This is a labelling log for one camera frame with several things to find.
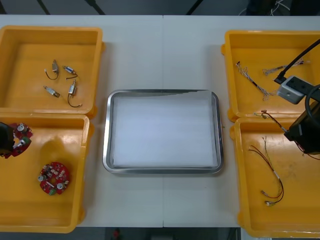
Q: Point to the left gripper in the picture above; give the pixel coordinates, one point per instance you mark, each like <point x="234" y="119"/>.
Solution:
<point x="6" y="138"/>

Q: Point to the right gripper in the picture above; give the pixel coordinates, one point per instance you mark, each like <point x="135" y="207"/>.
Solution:
<point x="308" y="135"/>

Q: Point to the round red circuit board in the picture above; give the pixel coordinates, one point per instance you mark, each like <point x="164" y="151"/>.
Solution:
<point x="25" y="132"/>
<point x="53" y="178"/>

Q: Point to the yellow-orange plastic bin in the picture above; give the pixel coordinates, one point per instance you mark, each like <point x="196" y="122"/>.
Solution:
<point x="295" y="220"/>
<point x="262" y="42"/>
<point x="25" y="200"/>
<point x="30" y="37"/>

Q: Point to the small metal solenoid blue label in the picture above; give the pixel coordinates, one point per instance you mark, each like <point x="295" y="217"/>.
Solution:
<point x="72" y="88"/>
<point x="68" y="68"/>

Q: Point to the steel tray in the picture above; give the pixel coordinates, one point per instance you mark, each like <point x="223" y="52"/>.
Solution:
<point x="106" y="150"/>

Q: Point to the black stand leg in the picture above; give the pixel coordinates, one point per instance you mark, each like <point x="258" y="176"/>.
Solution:
<point x="193" y="7"/>
<point x="43" y="7"/>
<point x="96" y="7"/>

